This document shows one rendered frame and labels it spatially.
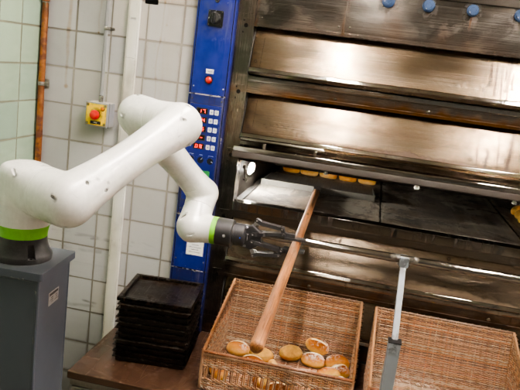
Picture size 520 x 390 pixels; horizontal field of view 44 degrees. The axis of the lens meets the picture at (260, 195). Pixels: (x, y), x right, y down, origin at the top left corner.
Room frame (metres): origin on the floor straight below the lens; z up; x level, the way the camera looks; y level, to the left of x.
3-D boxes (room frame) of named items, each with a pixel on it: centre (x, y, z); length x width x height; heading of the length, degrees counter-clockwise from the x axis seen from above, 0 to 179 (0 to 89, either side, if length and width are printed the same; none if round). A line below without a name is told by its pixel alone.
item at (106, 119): (2.65, 0.71, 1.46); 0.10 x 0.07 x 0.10; 81
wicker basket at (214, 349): (2.30, -0.17, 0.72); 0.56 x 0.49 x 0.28; 81
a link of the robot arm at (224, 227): (2.04, 0.09, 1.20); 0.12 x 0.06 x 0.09; 172
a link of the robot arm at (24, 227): (1.55, 0.58, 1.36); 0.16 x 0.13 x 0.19; 56
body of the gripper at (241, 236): (2.03, 0.02, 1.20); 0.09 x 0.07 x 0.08; 82
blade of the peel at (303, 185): (3.17, -0.29, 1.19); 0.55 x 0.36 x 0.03; 82
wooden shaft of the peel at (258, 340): (2.06, -0.14, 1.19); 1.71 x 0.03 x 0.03; 172
